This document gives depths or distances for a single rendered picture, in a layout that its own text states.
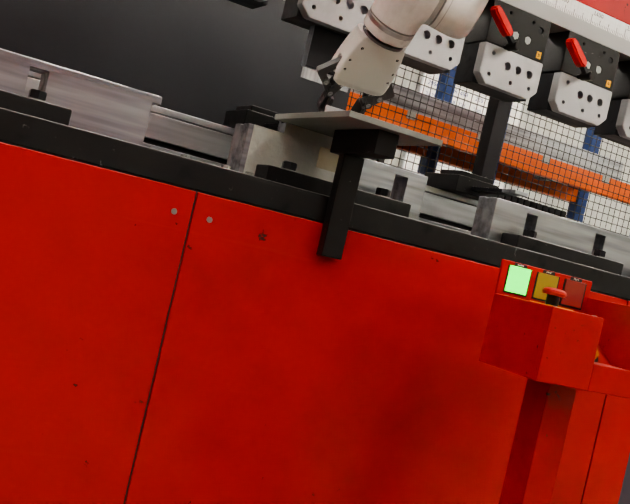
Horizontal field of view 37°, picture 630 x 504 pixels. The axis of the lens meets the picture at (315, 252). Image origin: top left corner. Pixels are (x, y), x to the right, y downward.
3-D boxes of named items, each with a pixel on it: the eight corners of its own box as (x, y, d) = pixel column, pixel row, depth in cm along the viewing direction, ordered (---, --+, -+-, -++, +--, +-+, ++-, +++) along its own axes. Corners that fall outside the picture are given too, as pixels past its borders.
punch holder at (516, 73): (477, 80, 181) (496, -3, 181) (451, 82, 189) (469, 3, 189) (534, 101, 189) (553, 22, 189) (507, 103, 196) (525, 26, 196)
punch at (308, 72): (303, 76, 167) (315, 25, 168) (298, 77, 169) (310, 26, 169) (349, 92, 172) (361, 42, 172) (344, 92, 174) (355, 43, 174)
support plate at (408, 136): (348, 116, 142) (350, 110, 142) (274, 119, 165) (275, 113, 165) (442, 146, 151) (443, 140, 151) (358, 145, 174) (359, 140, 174)
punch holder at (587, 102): (552, 108, 191) (571, 29, 191) (525, 109, 198) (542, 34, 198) (604, 127, 198) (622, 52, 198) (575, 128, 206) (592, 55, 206)
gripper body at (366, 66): (407, 27, 156) (375, 80, 163) (355, 8, 152) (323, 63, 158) (419, 52, 151) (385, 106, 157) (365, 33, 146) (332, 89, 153)
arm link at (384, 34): (411, 15, 155) (401, 29, 157) (365, -3, 151) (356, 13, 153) (424, 42, 149) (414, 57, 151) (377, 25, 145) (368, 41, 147)
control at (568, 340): (535, 381, 146) (562, 268, 146) (478, 360, 160) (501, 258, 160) (631, 399, 154) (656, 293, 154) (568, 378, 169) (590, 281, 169)
